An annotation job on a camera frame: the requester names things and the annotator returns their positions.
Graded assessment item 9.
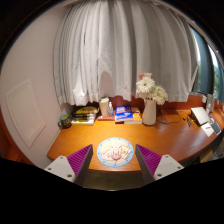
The yellow and white book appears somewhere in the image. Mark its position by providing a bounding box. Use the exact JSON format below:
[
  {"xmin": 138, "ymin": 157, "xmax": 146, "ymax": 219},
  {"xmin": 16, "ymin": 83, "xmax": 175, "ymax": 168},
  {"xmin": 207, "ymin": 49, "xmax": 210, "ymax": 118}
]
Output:
[{"xmin": 70, "ymin": 118, "xmax": 96, "ymax": 127}]

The pink computer mouse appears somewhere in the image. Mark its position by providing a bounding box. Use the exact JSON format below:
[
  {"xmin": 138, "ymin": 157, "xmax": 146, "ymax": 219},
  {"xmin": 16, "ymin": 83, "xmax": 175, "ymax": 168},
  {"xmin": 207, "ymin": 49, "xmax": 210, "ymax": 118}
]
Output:
[{"xmin": 103, "ymin": 141, "xmax": 127, "ymax": 164}]

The yellow and black book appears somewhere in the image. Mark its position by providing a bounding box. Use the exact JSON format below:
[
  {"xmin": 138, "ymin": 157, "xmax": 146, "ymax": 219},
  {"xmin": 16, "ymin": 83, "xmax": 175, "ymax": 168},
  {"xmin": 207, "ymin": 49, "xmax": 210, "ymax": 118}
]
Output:
[{"xmin": 72, "ymin": 105, "xmax": 100, "ymax": 115}]

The white flower bouquet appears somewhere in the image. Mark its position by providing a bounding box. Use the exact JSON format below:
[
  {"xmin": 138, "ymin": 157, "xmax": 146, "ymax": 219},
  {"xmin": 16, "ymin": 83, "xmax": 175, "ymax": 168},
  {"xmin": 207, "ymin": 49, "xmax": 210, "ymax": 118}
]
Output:
[{"xmin": 135, "ymin": 72, "xmax": 169, "ymax": 106}]

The silver laptop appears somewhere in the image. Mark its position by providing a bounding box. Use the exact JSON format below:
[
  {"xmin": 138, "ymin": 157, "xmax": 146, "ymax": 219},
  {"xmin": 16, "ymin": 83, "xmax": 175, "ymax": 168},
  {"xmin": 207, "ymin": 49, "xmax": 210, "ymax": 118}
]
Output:
[{"xmin": 190, "ymin": 106, "xmax": 211, "ymax": 127}]

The blue book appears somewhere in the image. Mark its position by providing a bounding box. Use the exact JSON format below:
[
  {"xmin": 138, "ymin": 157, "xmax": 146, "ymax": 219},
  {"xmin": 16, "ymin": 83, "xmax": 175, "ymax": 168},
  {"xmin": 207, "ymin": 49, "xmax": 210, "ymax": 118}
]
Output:
[{"xmin": 114, "ymin": 105, "xmax": 134, "ymax": 122}]

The white tumbler cup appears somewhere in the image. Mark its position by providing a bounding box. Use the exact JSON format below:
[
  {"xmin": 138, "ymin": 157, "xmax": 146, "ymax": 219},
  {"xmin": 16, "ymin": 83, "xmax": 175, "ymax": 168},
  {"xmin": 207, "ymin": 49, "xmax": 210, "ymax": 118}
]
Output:
[{"xmin": 98, "ymin": 96, "xmax": 110, "ymax": 117}]

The white ceramic vase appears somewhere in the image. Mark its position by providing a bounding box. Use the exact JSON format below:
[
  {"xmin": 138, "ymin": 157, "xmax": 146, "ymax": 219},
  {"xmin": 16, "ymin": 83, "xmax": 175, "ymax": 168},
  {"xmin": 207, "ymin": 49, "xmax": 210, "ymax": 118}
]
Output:
[{"xmin": 141, "ymin": 98, "xmax": 158, "ymax": 127}]

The green mug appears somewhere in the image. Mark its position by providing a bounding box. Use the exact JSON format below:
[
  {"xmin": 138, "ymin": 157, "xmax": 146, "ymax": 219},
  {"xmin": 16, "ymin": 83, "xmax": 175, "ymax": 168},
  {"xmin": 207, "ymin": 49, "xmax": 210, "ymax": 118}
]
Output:
[{"xmin": 57, "ymin": 114, "xmax": 73, "ymax": 130}]

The white curtain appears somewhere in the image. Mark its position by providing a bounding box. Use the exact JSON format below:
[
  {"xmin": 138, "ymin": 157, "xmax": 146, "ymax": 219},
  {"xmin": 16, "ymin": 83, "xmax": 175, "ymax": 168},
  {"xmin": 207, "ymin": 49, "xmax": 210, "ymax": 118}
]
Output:
[{"xmin": 53, "ymin": 0, "xmax": 201, "ymax": 107}]

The round cartoon print mouse pad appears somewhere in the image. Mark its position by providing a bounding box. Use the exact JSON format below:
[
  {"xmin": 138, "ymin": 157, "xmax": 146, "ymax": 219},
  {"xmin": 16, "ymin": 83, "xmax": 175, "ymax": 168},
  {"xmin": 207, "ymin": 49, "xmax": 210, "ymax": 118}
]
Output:
[{"xmin": 96, "ymin": 137, "xmax": 135, "ymax": 168}]

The dark book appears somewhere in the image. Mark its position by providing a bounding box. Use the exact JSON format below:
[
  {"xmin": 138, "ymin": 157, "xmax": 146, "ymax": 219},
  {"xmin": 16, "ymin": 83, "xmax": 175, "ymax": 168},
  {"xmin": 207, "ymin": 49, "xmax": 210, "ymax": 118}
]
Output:
[{"xmin": 71, "ymin": 113, "xmax": 98, "ymax": 122}]

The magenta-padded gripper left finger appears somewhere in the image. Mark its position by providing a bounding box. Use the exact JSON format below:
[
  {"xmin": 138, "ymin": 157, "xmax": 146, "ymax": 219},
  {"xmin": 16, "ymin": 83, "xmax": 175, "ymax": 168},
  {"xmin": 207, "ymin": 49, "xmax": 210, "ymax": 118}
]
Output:
[{"xmin": 44, "ymin": 143, "xmax": 94, "ymax": 187}]

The small clear spray bottle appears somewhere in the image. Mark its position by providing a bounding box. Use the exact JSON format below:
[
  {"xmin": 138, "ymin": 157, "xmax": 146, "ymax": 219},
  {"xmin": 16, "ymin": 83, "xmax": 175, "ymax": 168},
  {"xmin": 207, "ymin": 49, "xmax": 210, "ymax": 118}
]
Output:
[{"xmin": 107, "ymin": 101, "xmax": 114, "ymax": 118}]

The white paper sheet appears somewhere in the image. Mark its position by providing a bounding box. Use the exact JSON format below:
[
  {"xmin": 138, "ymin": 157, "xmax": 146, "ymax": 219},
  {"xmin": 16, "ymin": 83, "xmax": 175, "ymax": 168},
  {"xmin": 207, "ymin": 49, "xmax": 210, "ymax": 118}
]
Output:
[{"xmin": 200, "ymin": 122, "xmax": 215, "ymax": 138}]

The thin red book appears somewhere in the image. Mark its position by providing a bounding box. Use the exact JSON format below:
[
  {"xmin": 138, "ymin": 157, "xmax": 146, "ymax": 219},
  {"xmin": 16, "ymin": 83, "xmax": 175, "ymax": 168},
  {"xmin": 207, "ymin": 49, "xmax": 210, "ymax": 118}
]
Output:
[{"xmin": 96, "ymin": 114, "xmax": 116, "ymax": 122}]

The window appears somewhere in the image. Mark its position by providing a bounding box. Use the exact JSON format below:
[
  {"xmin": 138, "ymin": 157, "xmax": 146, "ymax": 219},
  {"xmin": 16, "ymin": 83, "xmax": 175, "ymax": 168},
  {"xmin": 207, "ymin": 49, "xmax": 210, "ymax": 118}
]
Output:
[{"xmin": 191, "ymin": 26, "xmax": 224, "ymax": 104}]

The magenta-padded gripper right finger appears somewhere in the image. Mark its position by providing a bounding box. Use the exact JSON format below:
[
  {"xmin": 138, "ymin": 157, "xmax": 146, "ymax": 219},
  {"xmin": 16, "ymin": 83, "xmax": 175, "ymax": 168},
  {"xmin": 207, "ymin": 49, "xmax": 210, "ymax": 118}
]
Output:
[{"xmin": 134, "ymin": 143, "xmax": 185, "ymax": 186}]

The black cable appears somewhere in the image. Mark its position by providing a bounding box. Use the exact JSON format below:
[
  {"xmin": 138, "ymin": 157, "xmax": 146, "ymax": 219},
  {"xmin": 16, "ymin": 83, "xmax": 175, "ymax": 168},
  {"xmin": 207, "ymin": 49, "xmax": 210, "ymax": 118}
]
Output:
[{"xmin": 155, "ymin": 109, "xmax": 183, "ymax": 125}]

